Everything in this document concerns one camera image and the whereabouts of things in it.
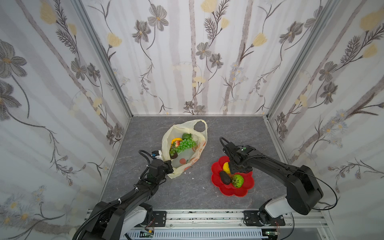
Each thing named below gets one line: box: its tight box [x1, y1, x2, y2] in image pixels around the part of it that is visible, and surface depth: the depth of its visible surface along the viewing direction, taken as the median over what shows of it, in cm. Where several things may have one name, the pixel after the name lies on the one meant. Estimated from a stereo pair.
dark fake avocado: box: [220, 171, 231, 185], surface depth 87 cm
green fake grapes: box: [169, 137, 198, 156], surface depth 100 cm
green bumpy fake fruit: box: [232, 174, 244, 189], surface depth 83 cm
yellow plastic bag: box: [161, 119, 208, 179], surface depth 97 cm
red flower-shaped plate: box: [211, 156, 255, 197], surface depth 86 cm
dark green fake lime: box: [182, 133, 192, 140], surface depth 104 cm
